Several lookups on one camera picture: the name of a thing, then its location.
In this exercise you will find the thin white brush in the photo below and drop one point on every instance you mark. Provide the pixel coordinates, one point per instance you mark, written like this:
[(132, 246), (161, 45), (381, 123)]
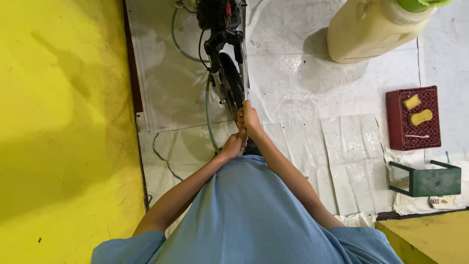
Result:
[(417, 136)]

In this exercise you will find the green jerrycan cap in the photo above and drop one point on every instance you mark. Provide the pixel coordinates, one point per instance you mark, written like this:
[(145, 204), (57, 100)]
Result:
[(417, 4)]

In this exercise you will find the red plastic crate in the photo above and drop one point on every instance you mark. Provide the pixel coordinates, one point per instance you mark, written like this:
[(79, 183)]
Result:
[(397, 121)]

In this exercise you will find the white tarp with line border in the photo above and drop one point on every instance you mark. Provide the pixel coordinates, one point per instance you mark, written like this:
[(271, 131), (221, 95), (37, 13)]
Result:
[(168, 80)]

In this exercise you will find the yellow oval sponge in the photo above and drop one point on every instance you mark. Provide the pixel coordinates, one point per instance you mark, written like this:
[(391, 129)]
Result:
[(420, 117)]

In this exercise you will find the person's right hand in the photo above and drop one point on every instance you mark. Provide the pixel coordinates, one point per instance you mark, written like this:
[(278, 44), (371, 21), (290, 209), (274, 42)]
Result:
[(252, 121)]

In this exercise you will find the white rag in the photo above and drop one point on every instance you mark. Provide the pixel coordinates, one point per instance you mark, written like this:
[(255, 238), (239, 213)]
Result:
[(357, 220)]

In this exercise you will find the cream plastic jerrycan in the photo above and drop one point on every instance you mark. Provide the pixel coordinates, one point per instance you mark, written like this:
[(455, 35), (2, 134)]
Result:
[(366, 33)]

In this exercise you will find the green metal stool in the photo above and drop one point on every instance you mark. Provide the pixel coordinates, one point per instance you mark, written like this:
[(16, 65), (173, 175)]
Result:
[(436, 181)]

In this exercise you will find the white printed sack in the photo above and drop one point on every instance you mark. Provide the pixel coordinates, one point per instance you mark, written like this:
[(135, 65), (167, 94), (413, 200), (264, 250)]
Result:
[(414, 205)]

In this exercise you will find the person's blue shirt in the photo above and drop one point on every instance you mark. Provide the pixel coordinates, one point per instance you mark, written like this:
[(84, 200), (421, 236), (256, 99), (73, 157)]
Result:
[(249, 220)]

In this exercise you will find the small yellow square sponge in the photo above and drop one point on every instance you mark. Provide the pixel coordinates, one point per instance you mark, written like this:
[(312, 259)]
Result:
[(412, 102)]

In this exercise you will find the person's left fingers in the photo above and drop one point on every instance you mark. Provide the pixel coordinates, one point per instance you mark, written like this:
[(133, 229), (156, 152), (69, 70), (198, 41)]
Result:
[(242, 138)]

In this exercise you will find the large white plastic sheet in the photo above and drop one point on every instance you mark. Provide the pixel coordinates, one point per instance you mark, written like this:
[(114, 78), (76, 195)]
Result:
[(311, 95)]

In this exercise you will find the person's left hand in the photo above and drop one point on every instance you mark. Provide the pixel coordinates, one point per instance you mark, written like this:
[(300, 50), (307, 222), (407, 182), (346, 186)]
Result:
[(231, 146)]

